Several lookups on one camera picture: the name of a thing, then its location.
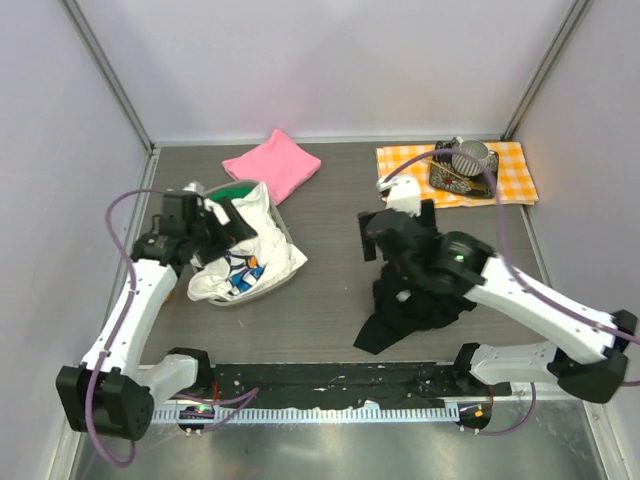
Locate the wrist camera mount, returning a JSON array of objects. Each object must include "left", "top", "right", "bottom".
[
  {"left": 376, "top": 175, "right": 421, "bottom": 216},
  {"left": 183, "top": 181, "right": 205, "bottom": 196}
]

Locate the purple cable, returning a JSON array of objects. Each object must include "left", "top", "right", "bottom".
[
  {"left": 377, "top": 147, "right": 640, "bottom": 436},
  {"left": 84, "top": 188, "right": 259, "bottom": 467}
]

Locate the green t shirt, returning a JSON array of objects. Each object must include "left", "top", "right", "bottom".
[{"left": 205, "top": 182, "right": 254, "bottom": 202}]

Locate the pink folded towel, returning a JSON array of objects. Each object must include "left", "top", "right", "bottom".
[{"left": 222, "top": 129, "right": 322, "bottom": 205}]

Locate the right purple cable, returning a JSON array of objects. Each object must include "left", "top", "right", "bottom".
[{"left": 377, "top": 147, "right": 640, "bottom": 436}]

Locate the grey striped ceramic cup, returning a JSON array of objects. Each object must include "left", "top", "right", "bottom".
[{"left": 451, "top": 137, "right": 494, "bottom": 177}]

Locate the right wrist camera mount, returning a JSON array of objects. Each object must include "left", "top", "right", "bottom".
[{"left": 376, "top": 175, "right": 421, "bottom": 216}]

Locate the black floral square plate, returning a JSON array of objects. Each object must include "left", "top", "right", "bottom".
[{"left": 429, "top": 137, "right": 500, "bottom": 199}]

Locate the orange checkered cloth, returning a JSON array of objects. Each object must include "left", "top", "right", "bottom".
[{"left": 376, "top": 142, "right": 538, "bottom": 209}]

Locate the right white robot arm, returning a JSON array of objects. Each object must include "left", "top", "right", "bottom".
[{"left": 354, "top": 201, "right": 638, "bottom": 404}]

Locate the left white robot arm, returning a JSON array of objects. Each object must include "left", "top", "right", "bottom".
[{"left": 55, "top": 190, "right": 257, "bottom": 441}]

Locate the white slotted cable duct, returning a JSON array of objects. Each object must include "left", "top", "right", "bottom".
[{"left": 152, "top": 402, "right": 459, "bottom": 426}]

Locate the gold chopstick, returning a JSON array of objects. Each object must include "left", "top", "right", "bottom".
[{"left": 428, "top": 161, "right": 493, "bottom": 197}]

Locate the grey laundry basket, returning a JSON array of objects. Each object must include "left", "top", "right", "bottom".
[{"left": 202, "top": 180, "right": 294, "bottom": 307}]

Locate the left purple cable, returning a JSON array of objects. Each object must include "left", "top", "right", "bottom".
[{"left": 84, "top": 188, "right": 259, "bottom": 467}]

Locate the white printed t shirt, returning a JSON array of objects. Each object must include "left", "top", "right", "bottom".
[{"left": 187, "top": 181, "right": 309, "bottom": 304}]

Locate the black t shirt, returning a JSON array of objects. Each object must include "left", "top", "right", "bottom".
[{"left": 353, "top": 252, "right": 481, "bottom": 355}]

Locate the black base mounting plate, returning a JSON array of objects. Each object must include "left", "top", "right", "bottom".
[{"left": 155, "top": 360, "right": 514, "bottom": 409}]

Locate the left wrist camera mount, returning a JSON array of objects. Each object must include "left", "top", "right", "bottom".
[{"left": 183, "top": 181, "right": 205, "bottom": 196}]

